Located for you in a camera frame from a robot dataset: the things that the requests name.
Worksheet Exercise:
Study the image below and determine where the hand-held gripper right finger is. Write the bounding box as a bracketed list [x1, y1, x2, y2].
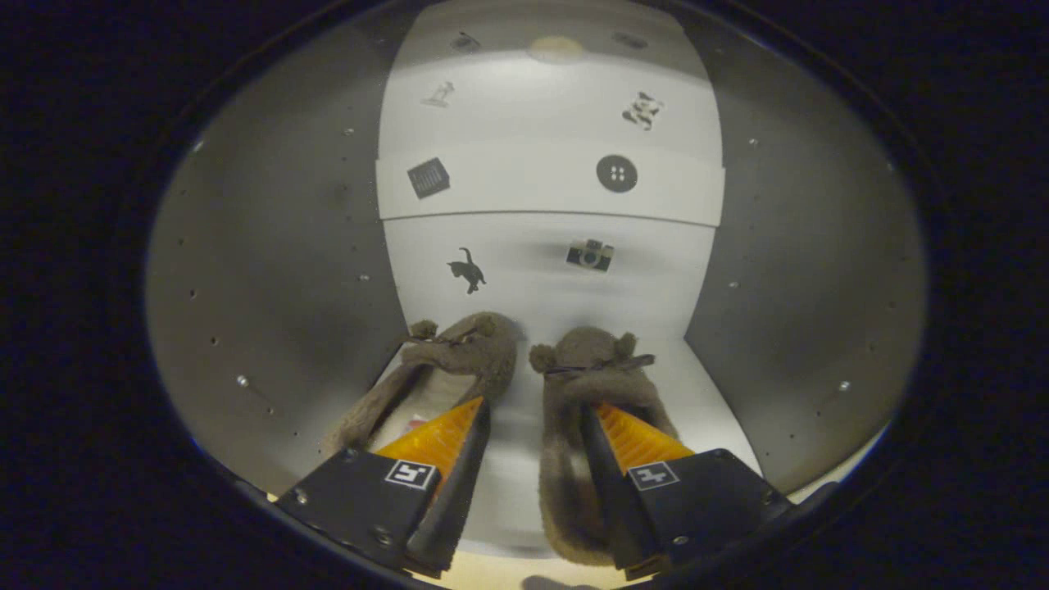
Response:
[580, 402, 794, 581]

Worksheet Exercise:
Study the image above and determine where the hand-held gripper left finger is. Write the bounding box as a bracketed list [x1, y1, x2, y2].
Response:
[275, 397, 493, 574]

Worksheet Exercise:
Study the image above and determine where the brown fuzzy shoe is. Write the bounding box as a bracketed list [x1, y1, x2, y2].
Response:
[529, 326, 681, 568]
[328, 311, 525, 456]

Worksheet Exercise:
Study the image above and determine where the grey shoe cabinet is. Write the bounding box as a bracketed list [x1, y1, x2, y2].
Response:
[146, 0, 931, 558]

